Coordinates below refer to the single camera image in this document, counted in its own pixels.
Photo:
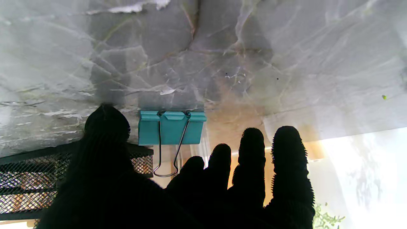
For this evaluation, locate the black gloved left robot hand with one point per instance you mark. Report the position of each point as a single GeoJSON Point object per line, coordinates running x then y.
{"type": "Point", "coordinates": [127, 203]}

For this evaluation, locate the teal binder clip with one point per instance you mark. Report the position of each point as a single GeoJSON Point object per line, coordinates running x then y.
{"type": "Point", "coordinates": [171, 130]}

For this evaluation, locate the black mesh desk organizer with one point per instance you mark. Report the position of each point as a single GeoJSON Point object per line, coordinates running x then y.
{"type": "Point", "coordinates": [25, 181]}

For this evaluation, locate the printed room scene backdrop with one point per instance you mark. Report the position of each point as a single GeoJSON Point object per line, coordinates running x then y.
{"type": "Point", "coordinates": [365, 178]}

